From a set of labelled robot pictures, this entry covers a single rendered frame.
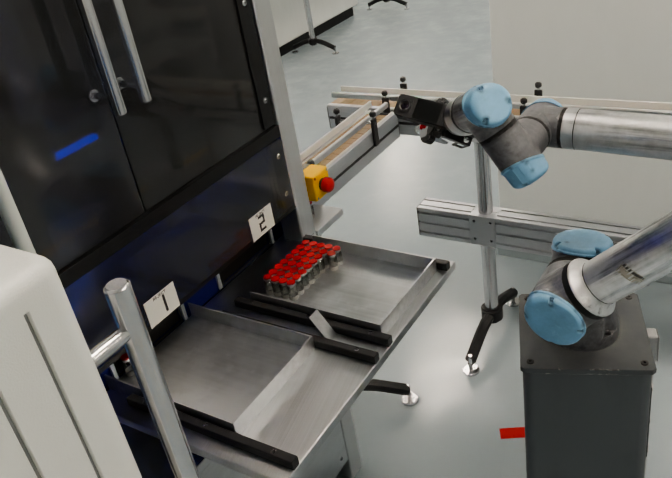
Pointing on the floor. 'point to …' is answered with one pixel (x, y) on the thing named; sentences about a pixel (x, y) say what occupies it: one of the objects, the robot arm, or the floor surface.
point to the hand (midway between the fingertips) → (423, 126)
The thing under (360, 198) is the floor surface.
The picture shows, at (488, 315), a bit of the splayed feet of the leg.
